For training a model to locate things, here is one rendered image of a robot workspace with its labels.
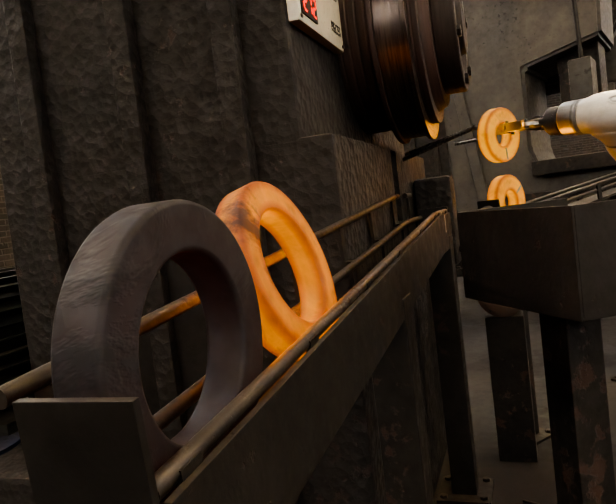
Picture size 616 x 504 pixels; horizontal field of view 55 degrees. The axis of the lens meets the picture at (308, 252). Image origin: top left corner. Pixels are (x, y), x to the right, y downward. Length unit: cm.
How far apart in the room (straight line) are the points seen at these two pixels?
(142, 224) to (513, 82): 386
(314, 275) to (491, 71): 359
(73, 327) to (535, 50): 392
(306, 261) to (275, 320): 15
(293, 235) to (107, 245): 36
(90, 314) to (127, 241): 4
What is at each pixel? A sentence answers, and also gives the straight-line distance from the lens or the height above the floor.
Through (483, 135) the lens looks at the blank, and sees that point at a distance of 180.
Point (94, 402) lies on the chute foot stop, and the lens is 31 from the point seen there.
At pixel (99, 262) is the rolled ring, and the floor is 74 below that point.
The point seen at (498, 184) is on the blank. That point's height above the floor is 76.
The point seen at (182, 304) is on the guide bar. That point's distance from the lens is 49.
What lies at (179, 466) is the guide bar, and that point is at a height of 63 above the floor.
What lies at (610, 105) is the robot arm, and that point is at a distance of 163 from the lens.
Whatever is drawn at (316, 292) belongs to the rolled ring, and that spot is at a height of 66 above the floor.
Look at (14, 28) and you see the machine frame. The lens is 130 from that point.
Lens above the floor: 75
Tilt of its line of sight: 4 degrees down
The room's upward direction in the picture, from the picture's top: 7 degrees counter-clockwise
